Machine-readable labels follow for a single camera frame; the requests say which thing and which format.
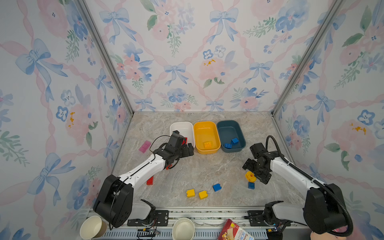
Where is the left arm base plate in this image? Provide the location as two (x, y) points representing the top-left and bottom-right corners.
(127, 210), (170, 228)

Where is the yellow plastic container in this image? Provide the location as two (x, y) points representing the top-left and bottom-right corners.
(194, 121), (221, 155)

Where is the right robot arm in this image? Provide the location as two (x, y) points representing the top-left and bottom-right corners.
(243, 143), (353, 237)

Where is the red snack box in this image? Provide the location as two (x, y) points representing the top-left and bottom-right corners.
(218, 219), (255, 240)

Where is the pink plush toy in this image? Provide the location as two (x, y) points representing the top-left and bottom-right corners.
(310, 232), (347, 240)

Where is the black corrugated cable conduit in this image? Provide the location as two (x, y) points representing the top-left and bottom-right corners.
(265, 134), (354, 237)

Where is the long red lego brick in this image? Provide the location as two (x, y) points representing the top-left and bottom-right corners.
(147, 177), (154, 186)

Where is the white plastic container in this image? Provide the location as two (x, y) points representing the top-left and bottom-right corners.
(170, 122), (196, 147)

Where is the aluminium rail frame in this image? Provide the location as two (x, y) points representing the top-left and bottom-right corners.
(88, 206), (313, 240)

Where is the brown paper cup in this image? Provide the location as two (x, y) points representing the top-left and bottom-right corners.
(80, 216), (108, 240)

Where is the yellow duck lego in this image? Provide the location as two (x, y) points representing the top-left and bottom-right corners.
(245, 171), (257, 183)

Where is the white paper bowl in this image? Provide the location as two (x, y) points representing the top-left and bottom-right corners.
(172, 218), (195, 240)

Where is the small blue lego brick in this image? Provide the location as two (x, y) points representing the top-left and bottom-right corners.
(248, 182), (255, 190)

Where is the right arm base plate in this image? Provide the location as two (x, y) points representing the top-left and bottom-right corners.
(244, 210), (291, 228)

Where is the dark teal plastic container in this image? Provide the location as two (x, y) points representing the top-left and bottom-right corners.
(217, 120), (246, 153)

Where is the yellow lego brick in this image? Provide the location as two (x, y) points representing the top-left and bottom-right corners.
(204, 141), (212, 149)
(199, 191), (208, 200)
(186, 189), (196, 198)

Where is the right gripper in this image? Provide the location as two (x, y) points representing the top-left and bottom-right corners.
(241, 157), (270, 183)

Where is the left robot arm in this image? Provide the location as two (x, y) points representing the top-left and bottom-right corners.
(93, 131), (194, 229)

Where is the pink lego brick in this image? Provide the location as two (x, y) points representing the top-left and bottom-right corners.
(139, 141), (152, 154)

